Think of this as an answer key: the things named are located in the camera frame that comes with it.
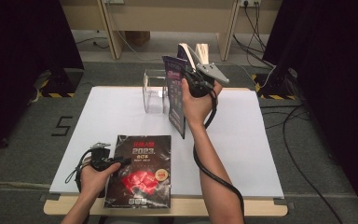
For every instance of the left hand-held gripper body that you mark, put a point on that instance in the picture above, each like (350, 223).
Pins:
(101, 160)

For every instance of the beige wooden desk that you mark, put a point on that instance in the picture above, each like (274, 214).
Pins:
(167, 15)

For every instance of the white wall socket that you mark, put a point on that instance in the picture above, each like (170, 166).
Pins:
(251, 2)

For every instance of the black magazine with red print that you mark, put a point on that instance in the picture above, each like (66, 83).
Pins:
(140, 174)

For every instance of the clear acrylic book rack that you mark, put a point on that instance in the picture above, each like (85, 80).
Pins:
(154, 93)

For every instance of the black stand base striped edge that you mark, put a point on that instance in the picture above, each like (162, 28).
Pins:
(273, 85)
(62, 82)

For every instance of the wooden table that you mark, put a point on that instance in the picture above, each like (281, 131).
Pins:
(275, 209)

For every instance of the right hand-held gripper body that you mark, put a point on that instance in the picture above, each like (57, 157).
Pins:
(202, 85)

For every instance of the person's left hand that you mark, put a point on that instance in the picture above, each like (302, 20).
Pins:
(94, 183)

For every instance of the person's right hand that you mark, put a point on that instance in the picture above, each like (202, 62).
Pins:
(199, 112)

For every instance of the black curtain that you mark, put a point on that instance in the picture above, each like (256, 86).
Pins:
(338, 77)
(18, 46)

